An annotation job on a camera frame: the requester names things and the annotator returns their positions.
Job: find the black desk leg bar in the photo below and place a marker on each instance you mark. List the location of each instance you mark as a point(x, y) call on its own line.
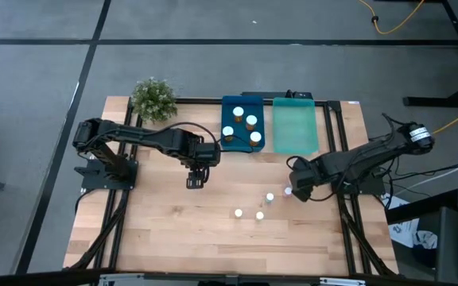
point(420, 208)

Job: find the printed white paper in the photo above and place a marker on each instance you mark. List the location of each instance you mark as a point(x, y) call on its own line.
point(402, 232)

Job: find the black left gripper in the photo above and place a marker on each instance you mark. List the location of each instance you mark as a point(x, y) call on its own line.
point(203, 153)

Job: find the dark blue plastic bin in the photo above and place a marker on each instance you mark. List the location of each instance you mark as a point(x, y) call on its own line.
point(241, 148)

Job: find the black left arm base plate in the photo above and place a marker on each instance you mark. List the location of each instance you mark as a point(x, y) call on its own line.
point(94, 178)

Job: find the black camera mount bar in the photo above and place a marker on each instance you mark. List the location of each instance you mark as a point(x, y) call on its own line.
point(261, 94)

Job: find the small pale teal pill bottle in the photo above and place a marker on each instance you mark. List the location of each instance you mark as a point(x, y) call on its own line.
point(269, 196)

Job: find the silver bracket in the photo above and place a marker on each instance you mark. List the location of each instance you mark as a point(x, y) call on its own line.
point(119, 280)
point(342, 282)

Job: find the artificial green plant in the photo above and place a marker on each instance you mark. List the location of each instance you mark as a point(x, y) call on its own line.
point(153, 99)

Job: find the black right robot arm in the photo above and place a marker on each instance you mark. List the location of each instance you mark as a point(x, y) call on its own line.
point(372, 155)

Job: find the crumpled white cloth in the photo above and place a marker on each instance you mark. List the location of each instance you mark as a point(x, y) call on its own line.
point(425, 239)

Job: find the black desk frame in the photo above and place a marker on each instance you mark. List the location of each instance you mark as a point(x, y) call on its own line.
point(431, 102)

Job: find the black aluminium table frame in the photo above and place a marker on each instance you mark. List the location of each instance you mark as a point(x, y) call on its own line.
point(197, 101)

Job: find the small white-capped pill bottle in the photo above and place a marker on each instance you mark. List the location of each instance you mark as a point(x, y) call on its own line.
point(238, 213)
point(259, 215)

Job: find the small pink pill bottle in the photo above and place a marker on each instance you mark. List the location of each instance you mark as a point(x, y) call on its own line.
point(287, 191)

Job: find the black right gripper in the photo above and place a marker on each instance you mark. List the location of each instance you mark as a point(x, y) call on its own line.
point(306, 175)

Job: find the orange pill bottle white cap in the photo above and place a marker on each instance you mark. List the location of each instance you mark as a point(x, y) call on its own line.
point(238, 112)
point(251, 120)
point(227, 131)
point(255, 137)

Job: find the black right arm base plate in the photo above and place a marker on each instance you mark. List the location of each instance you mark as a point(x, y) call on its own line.
point(372, 189)

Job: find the black crossbar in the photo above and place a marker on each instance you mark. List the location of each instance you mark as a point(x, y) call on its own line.
point(173, 277)

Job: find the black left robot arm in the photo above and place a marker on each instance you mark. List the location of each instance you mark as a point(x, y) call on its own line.
point(141, 137)

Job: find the teal plastic bin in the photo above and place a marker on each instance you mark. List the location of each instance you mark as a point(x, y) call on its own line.
point(294, 127)

